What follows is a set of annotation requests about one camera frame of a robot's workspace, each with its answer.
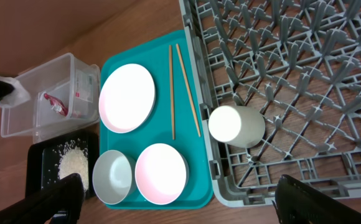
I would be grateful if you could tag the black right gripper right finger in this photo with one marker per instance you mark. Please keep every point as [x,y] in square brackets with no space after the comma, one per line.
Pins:
[296,202]

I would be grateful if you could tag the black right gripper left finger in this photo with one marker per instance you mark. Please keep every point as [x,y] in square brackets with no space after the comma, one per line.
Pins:
[67,194]

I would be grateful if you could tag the grey bowl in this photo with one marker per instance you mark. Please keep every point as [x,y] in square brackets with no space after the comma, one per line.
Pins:
[113,177]

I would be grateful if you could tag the red snack wrapper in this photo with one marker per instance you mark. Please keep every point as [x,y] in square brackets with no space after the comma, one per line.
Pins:
[57,104]

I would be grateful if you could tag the white cup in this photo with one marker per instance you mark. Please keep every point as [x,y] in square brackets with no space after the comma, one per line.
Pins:
[239,126]

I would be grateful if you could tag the pink-white bowl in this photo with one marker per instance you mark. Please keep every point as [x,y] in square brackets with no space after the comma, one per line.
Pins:
[161,174]

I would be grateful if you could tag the wooden chopstick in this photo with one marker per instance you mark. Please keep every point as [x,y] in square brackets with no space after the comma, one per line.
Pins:
[192,106]
[171,84]

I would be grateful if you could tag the grey dishwasher rack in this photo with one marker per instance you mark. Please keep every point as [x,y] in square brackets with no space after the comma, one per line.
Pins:
[299,64]

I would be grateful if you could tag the black plastic tray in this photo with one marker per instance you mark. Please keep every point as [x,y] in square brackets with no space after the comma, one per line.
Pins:
[42,158]

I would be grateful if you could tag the pile of rice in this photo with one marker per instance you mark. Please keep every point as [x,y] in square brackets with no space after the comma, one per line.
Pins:
[73,158]

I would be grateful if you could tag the clear plastic bin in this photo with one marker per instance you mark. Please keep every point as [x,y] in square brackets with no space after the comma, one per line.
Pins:
[67,78]

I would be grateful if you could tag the large white plate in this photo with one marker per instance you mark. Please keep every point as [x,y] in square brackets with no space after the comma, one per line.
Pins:
[127,98]

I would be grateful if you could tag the teal serving tray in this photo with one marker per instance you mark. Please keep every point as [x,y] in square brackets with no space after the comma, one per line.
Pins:
[154,56]

